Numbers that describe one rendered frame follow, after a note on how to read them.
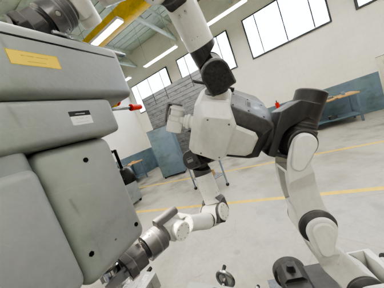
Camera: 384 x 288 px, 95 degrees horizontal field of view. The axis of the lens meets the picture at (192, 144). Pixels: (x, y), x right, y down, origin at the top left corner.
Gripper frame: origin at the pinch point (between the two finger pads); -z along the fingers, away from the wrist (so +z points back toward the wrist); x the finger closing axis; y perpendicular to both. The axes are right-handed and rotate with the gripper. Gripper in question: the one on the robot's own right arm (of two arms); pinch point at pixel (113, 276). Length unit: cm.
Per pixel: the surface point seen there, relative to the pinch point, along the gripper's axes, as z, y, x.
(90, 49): 16, -63, 9
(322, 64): 777, -68, -49
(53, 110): 1.3, -46.6, 12.4
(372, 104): 805, 110, 42
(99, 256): -2.0, -12.6, 11.3
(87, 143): 5.7, -38.1, 8.2
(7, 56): -2, -57, 15
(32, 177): -6.5, -34.5, 14.9
